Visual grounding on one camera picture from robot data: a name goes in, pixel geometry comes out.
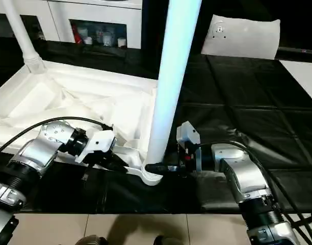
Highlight white plastic table leg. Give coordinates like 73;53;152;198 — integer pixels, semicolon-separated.
1;0;49;75
145;0;203;167

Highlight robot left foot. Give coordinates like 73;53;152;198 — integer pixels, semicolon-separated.
75;234;108;245

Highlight black padded work mat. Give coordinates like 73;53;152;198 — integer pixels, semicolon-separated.
0;34;312;214

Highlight white jar with blue print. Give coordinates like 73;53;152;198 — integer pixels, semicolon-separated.
102;32;114;47

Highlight red bottle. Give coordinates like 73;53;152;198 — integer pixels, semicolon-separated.
72;24;81;43

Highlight white flat board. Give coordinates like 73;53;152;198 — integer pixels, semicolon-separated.
279;60;312;107

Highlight white cabinet with glass doors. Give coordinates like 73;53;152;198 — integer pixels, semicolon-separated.
0;0;143;50

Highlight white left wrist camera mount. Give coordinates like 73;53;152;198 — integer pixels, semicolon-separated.
75;129;116;164

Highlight black left wrist camera cable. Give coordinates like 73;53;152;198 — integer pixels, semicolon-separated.
0;116;114;154

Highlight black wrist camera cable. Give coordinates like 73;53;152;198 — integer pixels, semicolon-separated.
196;140;312;232
0;116;114;154

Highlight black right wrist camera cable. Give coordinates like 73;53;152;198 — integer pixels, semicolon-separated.
196;140;312;232

